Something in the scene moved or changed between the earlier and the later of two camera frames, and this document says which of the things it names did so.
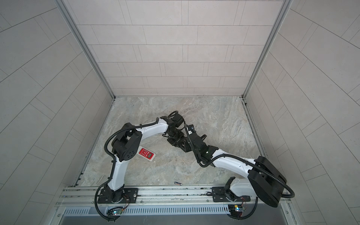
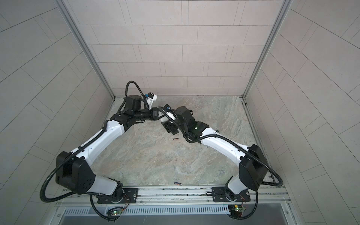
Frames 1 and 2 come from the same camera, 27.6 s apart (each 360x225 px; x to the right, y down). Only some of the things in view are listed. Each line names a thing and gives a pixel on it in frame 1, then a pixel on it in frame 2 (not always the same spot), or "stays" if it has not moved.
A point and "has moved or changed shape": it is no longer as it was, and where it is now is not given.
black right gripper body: x=187 y=146 to x=185 y=126
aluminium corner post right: x=284 y=8 stays
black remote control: x=176 y=140 has moved or changed shape
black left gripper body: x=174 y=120 to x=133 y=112
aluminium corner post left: x=62 y=6 stays
